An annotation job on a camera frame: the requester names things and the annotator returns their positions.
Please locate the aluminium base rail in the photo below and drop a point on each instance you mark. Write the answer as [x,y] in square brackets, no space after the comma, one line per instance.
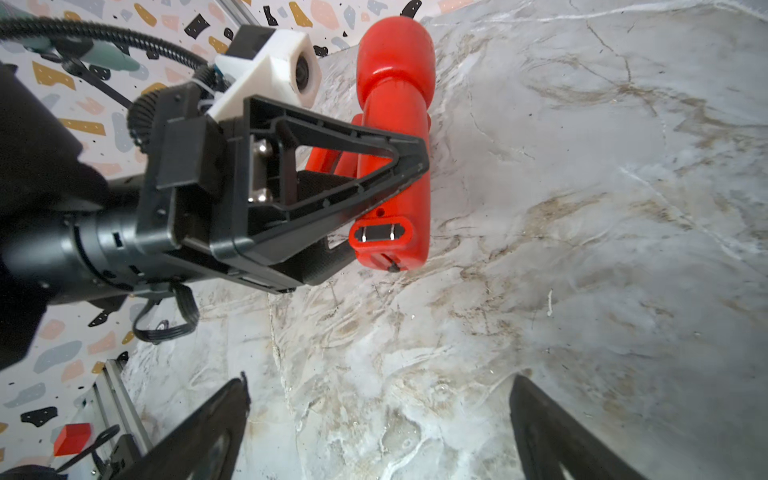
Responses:
[118,438]

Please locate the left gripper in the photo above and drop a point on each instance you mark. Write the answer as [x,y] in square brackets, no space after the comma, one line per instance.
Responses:
[217,200]

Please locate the microphone stand green head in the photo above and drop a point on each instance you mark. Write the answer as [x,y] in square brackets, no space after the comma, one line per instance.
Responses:
[80,55]

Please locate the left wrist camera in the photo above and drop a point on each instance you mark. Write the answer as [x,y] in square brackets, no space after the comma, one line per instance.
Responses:
[277,64]

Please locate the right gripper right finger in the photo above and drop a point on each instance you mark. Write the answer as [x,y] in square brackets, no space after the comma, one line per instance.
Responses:
[552,444]

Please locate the red flashlight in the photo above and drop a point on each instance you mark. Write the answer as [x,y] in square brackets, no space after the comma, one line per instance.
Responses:
[395,81]

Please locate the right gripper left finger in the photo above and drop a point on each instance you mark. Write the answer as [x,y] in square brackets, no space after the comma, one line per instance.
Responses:
[206,445]

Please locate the red block on rail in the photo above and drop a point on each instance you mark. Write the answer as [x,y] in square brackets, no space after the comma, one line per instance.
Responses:
[72,439]

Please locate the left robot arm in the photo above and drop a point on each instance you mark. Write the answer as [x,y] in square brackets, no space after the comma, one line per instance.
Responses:
[251,200]

